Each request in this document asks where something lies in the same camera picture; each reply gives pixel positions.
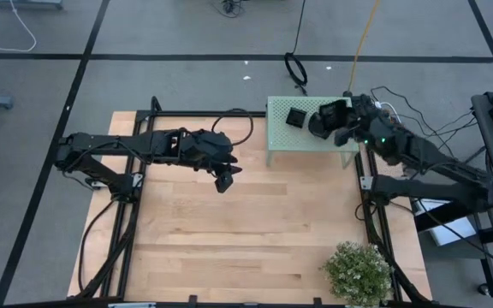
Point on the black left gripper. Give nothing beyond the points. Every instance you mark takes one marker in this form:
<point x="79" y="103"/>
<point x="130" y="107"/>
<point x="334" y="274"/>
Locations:
<point x="203" y="147"/>

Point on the potted plant with white flowers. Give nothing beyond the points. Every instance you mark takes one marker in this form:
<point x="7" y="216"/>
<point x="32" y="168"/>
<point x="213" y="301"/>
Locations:
<point x="358" y="274"/>

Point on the black caster wheel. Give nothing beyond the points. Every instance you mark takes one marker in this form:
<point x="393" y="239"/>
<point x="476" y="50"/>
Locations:
<point x="485" y="290"/>

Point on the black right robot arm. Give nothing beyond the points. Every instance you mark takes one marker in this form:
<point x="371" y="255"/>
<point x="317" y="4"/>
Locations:
<point x="435" y="188"/>

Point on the black desk beam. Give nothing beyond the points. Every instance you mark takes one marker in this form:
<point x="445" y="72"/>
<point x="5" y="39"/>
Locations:
<point x="443" y="218"/>

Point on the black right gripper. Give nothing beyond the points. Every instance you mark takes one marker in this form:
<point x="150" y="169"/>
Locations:
<point x="366" y="120"/>

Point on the black small square mini plate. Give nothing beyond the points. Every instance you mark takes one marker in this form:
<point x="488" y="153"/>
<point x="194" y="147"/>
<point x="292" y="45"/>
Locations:
<point x="296" y="118"/>

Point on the black aluminium table frame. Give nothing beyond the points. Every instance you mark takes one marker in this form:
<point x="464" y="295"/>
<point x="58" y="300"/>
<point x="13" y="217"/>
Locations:
<point x="246" y="114"/>

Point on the white box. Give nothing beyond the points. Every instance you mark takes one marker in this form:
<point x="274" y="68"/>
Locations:
<point x="452" y="231"/>

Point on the grey cart base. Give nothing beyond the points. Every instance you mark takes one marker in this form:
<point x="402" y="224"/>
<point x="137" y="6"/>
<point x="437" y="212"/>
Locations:
<point x="24" y="3"/>

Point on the pale green perforated metal shelf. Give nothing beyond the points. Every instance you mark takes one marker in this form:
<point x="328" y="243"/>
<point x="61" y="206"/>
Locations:
<point x="289" y="143"/>

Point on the white label plate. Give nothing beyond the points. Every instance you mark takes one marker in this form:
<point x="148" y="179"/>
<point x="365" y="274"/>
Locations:
<point x="131" y="305"/>

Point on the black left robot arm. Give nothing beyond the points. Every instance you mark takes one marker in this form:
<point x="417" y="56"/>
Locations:
<point x="101" y="143"/>

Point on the black deep square mini plate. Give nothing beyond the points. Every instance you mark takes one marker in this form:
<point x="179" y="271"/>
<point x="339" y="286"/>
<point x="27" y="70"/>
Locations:
<point x="330" y="113"/>

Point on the black wavy square mini plate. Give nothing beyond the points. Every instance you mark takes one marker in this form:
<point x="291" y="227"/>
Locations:
<point x="317" y="128"/>

